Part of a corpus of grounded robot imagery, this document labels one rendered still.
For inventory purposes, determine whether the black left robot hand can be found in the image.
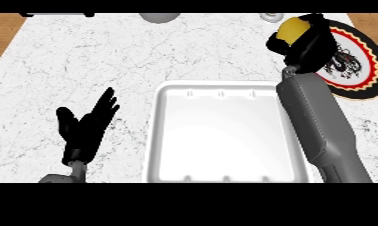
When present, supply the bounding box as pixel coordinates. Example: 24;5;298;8
55;86;121;166

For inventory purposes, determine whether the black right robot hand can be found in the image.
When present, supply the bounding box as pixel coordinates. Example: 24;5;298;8
266;13;340;74

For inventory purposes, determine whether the round patterned plate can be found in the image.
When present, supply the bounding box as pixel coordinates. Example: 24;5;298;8
314;19;378;100

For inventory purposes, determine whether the small white round object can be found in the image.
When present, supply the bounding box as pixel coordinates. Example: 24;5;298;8
258;13;283;24

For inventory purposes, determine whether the grey round object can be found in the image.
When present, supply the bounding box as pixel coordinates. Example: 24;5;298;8
137;13;180;24

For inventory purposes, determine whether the yellow lemon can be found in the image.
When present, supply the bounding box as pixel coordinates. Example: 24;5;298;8
276;16;313;47

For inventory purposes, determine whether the white rectangular tray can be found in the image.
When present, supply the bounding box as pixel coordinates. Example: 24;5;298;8
142;80;316;184

